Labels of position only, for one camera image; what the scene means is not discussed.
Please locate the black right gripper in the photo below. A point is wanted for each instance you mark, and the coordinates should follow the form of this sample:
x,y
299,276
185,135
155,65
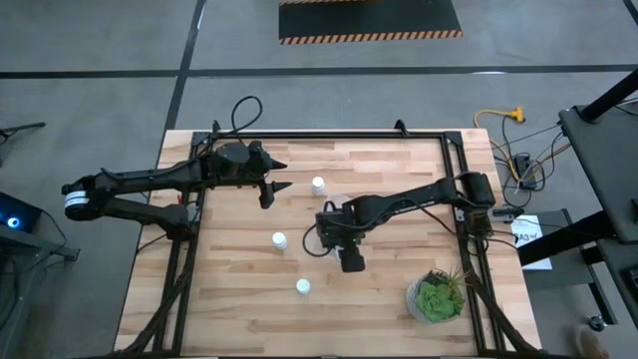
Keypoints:
x,y
336,229

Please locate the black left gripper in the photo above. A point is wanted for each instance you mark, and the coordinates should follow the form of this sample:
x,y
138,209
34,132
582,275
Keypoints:
x,y
258,164

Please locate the white plastic pill bottle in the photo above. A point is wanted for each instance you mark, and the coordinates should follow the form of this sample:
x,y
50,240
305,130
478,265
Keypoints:
x,y
279,240
302,286
318,184

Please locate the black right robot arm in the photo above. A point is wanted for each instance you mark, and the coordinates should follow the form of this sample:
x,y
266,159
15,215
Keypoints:
x,y
409,194

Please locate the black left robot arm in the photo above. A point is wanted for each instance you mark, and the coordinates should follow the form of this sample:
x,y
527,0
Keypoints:
x,y
149,177

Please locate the succulent in white pot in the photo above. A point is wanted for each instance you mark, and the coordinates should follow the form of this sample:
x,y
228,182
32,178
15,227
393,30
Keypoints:
x,y
436,301

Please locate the white paper sheet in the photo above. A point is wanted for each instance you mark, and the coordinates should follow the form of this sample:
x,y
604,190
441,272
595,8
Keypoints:
x,y
531,224

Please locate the black hazard-striped floor mat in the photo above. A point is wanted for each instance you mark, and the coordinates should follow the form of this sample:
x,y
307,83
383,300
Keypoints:
x,y
369,17

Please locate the black power adapter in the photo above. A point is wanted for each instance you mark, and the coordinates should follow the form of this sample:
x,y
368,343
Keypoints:
x,y
523,167

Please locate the grey metal stand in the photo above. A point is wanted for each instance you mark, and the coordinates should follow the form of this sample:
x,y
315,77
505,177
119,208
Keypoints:
x,y
40,245

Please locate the beige rounded object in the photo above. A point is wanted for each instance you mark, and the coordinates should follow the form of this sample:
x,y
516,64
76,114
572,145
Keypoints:
x,y
588,344

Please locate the black caster wheel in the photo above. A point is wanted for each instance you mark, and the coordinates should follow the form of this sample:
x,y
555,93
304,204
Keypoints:
x,y
596,323

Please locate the black tripod leg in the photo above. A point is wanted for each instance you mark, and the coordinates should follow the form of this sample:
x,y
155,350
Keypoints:
x,y
25,128

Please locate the black box with blue light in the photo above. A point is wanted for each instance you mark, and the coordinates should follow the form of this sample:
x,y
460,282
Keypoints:
x,y
20,212

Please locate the dark grey side table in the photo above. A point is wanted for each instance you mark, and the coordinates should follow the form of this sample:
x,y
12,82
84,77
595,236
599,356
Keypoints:
x,y
608,164

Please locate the black metal table frame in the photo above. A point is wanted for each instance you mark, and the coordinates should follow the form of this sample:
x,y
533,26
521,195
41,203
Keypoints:
x,y
349,135

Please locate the black cart frame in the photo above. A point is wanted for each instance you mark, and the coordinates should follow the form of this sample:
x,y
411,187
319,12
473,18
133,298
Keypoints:
x,y
563,239

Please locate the black stand post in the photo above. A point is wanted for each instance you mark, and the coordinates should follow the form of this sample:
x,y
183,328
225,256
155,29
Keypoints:
x,y
613,95

